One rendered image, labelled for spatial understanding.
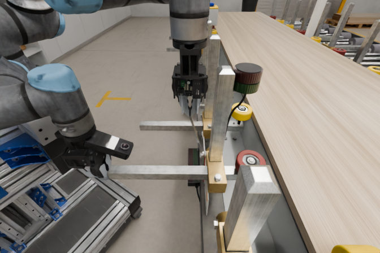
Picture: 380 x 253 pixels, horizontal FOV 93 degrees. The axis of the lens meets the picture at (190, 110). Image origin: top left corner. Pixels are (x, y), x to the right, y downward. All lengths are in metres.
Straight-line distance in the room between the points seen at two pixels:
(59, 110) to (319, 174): 0.64
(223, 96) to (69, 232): 1.15
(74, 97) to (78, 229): 0.99
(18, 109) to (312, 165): 0.69
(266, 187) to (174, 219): 1.24
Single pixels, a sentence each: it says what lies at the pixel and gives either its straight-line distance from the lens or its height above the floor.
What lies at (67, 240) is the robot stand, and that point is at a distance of 1.33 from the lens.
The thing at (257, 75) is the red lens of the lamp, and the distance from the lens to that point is 0.40.
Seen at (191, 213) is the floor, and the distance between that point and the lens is 1.44.
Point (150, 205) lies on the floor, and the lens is 1.49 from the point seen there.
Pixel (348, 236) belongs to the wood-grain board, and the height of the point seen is 0.90.
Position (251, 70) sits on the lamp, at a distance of 0.40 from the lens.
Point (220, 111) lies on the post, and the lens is 0.44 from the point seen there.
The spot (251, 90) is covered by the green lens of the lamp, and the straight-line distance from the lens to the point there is 0.41.
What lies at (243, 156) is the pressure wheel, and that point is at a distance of 0.56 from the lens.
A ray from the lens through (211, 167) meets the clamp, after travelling 0.56.
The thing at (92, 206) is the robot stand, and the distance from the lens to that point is 1.36.
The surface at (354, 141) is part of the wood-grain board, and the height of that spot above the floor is 0.90.
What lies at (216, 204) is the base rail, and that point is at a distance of 0.70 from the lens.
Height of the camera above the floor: 1.32
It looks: 37 degrees down
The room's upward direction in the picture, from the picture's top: straight up
